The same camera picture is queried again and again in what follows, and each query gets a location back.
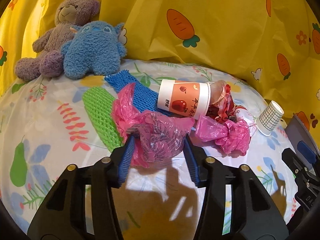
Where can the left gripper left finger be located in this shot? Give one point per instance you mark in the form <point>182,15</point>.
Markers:
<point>61,215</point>

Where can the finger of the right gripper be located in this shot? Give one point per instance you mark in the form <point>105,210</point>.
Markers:
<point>307,152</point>

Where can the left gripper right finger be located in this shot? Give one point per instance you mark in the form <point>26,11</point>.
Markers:
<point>254,214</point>

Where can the grid pattern paper cup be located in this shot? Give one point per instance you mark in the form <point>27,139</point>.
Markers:
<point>269,118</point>

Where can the green foam fruit net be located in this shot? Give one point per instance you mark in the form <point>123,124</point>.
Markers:
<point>98,104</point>

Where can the pink plastic bag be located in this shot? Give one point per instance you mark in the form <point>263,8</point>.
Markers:
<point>229,136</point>
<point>158,138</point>

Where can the white apple print cup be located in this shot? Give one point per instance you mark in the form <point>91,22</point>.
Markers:
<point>190,99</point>

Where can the blue foam fruit net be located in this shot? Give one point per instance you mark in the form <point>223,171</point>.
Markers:
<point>143,97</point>

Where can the grey plastic trash bin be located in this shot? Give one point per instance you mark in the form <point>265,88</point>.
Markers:
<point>296,132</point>

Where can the crumpled pink plastic bag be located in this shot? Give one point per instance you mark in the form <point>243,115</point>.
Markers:
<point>229,136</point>

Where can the red crumpled wrapper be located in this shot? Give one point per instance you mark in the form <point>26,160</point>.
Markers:
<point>221,105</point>

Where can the yellow carrot print curtain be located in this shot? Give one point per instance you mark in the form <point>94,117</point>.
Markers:
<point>271,44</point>

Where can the blue plush monster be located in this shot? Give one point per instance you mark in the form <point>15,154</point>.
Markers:
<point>95,49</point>

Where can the purple teddy bear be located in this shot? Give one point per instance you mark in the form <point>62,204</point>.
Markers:
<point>49,62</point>

